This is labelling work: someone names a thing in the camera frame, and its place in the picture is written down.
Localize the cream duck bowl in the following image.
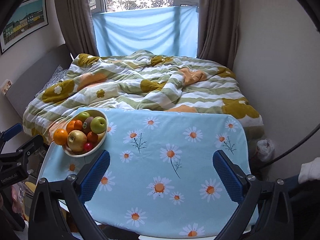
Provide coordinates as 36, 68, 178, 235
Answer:
55, 109, 108, 158

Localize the green apple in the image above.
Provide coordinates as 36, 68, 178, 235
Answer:
74, 111, 91, 122
90, 116, 107, 134

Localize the grey bed headboard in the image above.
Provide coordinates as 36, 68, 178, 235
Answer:
5, 44, 72, 117

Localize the white plastic bag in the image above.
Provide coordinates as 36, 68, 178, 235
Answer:
256, 139, 274, 163

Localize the blue daisy tablecloth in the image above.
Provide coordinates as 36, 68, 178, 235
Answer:
39, 107, 259, 239

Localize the bumpy orange mandarin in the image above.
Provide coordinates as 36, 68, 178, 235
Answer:
87, 131, 99, 144

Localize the large yellow pear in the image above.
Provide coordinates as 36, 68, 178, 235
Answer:
67, 130, 87, 153

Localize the green apple in bowl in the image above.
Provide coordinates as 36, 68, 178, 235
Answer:
74, 111, 91, 122

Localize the black cable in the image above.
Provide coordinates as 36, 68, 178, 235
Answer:
260, 122, 320, 169

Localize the small orange mandarin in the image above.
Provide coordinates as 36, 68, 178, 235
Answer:
74, 120, 83, 131

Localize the light blue window cloth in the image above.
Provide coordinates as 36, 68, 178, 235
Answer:
92, 6, 199, 57

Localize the smooth orange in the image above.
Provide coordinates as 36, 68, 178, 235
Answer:
66, 120, 75, 133
53, 128, 68, 146

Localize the brown right curtain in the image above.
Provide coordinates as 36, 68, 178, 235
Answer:
197, 0, 240, 69

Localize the white wall socket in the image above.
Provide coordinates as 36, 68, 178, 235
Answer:
1, 79, 12, 95

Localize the brown kiwi with sticker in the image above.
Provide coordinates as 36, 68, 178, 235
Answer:
82, 116, 94, 134

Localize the green striped floral duvet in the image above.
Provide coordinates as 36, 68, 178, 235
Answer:
22, 50, 264, 143

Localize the brown left curtain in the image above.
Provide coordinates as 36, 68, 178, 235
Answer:
54, 0, 99, 57

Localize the large red tomato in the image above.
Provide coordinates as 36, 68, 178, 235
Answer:
84, 142, 94, 153

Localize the framed houses picture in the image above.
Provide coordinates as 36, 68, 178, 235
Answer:
1, 0, 48, 54

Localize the brown curtain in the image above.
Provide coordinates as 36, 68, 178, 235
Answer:
54, 0, 99, 57
197, 0, 240, 69

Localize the person's left hand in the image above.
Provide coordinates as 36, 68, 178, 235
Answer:
10, 184, 22, 215

